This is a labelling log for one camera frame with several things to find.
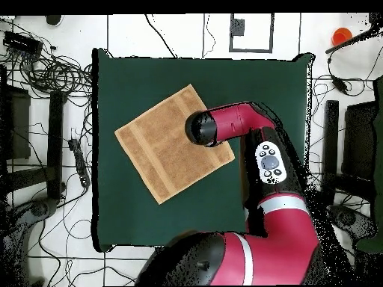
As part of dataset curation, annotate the black power strip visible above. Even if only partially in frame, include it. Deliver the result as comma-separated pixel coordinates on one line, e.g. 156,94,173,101
67,138,91,188

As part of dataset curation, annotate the black power adapter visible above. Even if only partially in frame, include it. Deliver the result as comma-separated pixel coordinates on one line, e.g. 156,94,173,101
330,75,350,95

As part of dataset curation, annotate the black rod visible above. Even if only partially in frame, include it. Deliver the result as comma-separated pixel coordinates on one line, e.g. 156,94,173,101
325,28,383,55

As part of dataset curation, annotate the black flat panel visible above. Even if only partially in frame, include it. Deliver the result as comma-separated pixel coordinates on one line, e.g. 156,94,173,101
340,100,378,180
0,65,31,161

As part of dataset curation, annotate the orange cup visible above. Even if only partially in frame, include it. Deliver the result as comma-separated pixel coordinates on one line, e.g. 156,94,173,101
331,27,353,47

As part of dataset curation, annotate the yellow terry towel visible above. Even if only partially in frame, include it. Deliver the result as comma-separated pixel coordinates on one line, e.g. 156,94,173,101
114,84,236,206

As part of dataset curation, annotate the black network box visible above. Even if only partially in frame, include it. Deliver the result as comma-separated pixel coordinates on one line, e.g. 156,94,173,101
1,30,44,56

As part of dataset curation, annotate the black chair base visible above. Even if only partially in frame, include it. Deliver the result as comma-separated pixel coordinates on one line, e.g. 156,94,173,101
325,204,379,240
0,197,65,286

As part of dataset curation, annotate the black upright bar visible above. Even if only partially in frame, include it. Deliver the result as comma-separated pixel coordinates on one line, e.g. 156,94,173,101
46,90,65,201
321,99,340,206

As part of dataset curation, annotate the black cable tangle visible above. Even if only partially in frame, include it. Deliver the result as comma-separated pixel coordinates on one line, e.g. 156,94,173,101
0,17,94,99

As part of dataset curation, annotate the dark grey square plate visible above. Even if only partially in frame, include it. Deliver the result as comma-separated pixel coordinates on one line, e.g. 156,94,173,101
230,18,245,37

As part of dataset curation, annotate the dark green table cloth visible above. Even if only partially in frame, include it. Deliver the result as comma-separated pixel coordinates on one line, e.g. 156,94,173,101
91,47,315,253

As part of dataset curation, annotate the dark oval object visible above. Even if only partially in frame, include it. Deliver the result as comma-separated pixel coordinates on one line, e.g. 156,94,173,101
45,14,64,27

